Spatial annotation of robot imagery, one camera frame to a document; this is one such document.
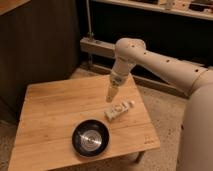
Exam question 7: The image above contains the black ceramic bowl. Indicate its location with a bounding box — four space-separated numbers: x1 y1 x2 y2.
72 119 110 158

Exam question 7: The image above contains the white plastic bottle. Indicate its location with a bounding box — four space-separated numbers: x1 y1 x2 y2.
104 100 135 122

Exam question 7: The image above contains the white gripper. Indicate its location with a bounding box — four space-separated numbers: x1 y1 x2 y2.
106 70 128 103

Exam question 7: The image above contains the upper wooden shelf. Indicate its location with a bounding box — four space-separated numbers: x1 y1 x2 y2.
93 0 213 21

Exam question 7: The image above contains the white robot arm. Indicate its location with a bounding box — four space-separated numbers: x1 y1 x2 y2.
106 38 213 171

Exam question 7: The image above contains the metal pole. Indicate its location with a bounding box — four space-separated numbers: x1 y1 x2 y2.
86 0 94 41

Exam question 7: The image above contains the wooden shelf beam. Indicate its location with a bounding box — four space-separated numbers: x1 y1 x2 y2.
80 37 213 75

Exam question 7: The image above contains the wooden table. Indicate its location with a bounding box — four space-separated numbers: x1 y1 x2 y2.
8 75 160 171

